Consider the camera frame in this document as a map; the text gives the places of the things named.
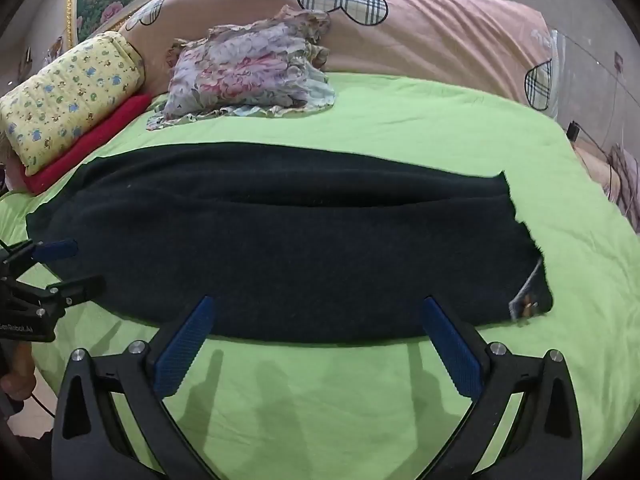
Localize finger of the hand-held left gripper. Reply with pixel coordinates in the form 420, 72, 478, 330
31, 276, 107, 311
0, 238, 80, 269

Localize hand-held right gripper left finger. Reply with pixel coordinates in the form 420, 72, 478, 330
51, 295, 221, 480

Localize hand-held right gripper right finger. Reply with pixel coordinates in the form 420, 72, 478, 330
419, 296, 584, 480

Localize black pants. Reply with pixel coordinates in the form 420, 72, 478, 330
25, 142, 555, 346

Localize person's left hand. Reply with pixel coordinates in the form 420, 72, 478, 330
0, 344, 36, 402

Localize red pillow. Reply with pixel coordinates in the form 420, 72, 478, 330
22, 92, 153, 196

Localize green bed sheet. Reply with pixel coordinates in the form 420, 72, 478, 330
0, 71, 640, 480

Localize yellow patterned pillow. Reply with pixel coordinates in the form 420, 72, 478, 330
0, 31, 147, 177

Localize floral ruffled cloth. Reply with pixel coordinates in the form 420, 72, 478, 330
146, 5, 337, 132

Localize pink quilt with plaid hearts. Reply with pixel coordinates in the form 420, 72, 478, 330
107, 0, 561, 121

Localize thin black cable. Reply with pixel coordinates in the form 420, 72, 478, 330
27, 394, 56, 418

